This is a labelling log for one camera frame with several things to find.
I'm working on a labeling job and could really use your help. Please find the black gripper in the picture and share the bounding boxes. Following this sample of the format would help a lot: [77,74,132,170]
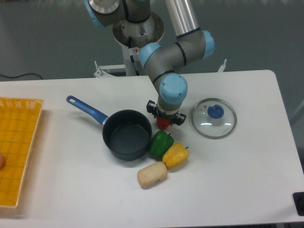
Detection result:
[146,100,187,126]

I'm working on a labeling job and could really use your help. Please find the red bell pepper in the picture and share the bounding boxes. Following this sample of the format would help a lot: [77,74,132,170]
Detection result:
[156,116,171,130]

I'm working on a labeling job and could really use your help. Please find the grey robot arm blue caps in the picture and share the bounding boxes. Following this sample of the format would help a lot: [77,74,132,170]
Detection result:
[85,0,215,125]

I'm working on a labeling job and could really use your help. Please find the green bell pepper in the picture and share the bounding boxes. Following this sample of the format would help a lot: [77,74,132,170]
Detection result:
[148,130,174,159]

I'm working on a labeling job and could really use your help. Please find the yellow bell pepper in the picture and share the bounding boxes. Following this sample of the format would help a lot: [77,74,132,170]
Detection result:
[162,142,190,169]

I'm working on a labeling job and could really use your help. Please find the glass lid blue knob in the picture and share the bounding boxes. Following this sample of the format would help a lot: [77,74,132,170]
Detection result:
[191,98,238,140]

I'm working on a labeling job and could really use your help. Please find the beige bread loaf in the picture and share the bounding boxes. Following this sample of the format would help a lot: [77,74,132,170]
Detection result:
[137,161,168,189]

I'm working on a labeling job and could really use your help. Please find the yellow woven basket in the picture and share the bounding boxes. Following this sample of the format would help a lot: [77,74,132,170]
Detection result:
[0,97,44,208]

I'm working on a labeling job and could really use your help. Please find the black table corner device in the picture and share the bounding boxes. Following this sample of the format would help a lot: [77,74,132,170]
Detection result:
[293,192,304,216]

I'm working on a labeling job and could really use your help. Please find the orange object at basket edge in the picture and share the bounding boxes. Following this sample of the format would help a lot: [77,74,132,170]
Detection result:
[0,153,5,169]

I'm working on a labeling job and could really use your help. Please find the dark saucepan blue handle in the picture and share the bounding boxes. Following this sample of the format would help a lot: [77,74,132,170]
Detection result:
[66,95,152,161]

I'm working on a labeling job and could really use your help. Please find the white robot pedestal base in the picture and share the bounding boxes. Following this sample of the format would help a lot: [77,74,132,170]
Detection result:
[93,11,228,78]

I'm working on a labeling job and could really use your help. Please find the black floor cable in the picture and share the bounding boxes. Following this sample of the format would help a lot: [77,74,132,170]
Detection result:
[0,73,44,80]

